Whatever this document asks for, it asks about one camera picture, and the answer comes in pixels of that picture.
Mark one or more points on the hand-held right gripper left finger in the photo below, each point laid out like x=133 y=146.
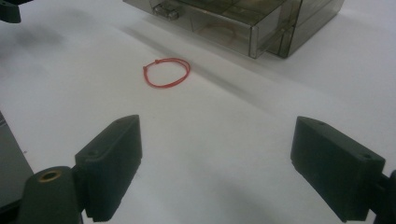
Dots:
x=109 y=168

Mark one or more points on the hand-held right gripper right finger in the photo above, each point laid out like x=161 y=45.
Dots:
x=336 y=168

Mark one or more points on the smoky transparent drawer cabinet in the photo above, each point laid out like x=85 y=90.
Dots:
x=314 y=21

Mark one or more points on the smoky transparent plastic drawer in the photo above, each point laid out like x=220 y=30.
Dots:
x=218 y=28

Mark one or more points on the grey flat board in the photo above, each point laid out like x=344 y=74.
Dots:
x=11 y=168

